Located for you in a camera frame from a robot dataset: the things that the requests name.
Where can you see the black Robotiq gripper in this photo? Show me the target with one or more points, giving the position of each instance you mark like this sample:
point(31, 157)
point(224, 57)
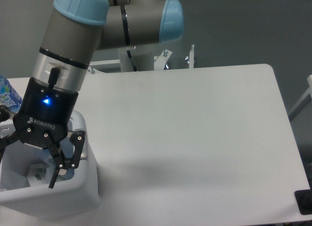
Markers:
point(46, 111)

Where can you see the clear plastic water bottle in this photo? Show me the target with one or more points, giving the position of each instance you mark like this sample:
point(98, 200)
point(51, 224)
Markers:
point(56, 162)

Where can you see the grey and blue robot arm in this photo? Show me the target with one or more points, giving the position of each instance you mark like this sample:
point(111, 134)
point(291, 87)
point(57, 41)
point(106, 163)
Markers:
point(77, 28)

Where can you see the white plastic trash can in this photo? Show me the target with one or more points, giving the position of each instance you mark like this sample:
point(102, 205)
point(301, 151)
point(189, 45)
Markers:
point(67, 197)

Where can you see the crumpled trash inside can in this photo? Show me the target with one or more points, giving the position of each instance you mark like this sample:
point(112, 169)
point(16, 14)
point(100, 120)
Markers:
point(36, 175)

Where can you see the blue labelled drink bottle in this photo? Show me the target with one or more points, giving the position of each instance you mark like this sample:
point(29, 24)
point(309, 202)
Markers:
point(8, 96)

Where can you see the black clamp at table edge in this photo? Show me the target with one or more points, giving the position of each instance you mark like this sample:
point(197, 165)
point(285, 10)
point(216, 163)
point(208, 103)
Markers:
point(304, 201)

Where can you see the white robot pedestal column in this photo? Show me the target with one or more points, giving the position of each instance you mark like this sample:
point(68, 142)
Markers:
point(138, 58)

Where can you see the white metal base frame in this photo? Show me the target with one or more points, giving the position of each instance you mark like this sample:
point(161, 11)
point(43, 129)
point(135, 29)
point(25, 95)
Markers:
point(161, 62)

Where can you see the white frame at right edge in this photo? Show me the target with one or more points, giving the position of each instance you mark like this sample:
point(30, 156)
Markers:
point(302, 102)

